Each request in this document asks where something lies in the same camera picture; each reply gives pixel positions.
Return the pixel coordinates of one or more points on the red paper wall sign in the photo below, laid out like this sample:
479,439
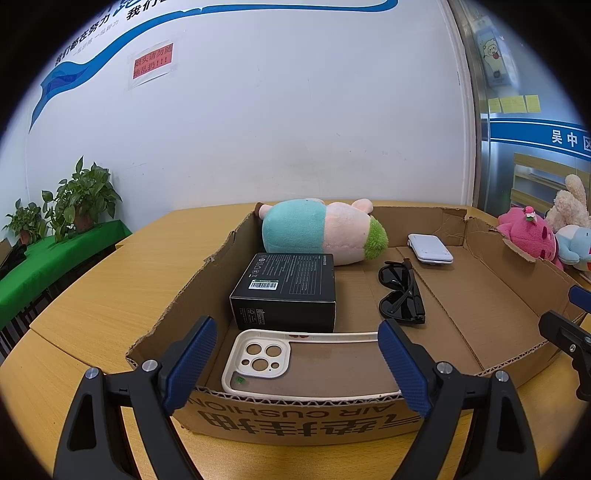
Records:
152,62

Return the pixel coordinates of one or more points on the blue wave wall decal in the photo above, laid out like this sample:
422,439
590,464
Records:
60,78

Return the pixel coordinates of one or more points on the yellow sticky note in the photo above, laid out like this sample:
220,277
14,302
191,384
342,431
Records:
533,103
512,104
494,105

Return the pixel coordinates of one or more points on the blue white plush toy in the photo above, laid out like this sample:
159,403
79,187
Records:
577,244

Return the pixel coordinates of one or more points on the cream clear phone case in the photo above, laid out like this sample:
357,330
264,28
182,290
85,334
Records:
244,344

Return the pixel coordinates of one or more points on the brown cardboard box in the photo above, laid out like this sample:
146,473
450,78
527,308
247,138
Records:
461,323

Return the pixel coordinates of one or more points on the blue door sign band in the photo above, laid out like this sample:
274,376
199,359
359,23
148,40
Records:
531,134

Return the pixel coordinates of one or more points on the black product box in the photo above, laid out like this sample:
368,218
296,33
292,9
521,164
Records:
286,277

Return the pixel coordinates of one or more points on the beige bunny plush toy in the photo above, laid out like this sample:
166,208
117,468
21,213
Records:
570,203

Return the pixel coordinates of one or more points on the white small case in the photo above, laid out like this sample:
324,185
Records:
429,247

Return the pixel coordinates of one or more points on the green covered side table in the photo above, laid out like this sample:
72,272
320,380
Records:
46,263

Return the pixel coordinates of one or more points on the cartoon door poster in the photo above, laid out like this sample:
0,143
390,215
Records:
491,55

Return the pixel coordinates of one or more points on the dark chair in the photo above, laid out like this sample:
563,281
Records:
18,323

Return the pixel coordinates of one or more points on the teal pink green plush toy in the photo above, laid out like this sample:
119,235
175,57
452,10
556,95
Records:
300,226

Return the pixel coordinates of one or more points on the wooden desk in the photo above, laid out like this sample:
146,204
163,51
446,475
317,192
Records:
115,286

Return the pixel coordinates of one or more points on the small potted green plant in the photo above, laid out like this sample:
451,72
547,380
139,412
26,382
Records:
25,221

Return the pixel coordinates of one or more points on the light wooden bench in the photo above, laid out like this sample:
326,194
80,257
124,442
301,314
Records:
531,180

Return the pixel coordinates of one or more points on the black sunglasses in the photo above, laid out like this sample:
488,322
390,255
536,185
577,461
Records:
392,277

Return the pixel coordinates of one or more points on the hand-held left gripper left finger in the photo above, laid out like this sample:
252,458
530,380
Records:
194,360

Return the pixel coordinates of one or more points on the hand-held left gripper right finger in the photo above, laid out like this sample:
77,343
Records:
406,364

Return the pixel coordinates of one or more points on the large potted green plant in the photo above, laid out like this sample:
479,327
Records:
87,189

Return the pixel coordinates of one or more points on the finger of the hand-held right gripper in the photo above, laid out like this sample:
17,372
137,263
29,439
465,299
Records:
581,296
563,332

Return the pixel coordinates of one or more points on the glass door with metal frame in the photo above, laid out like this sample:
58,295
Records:
494,175

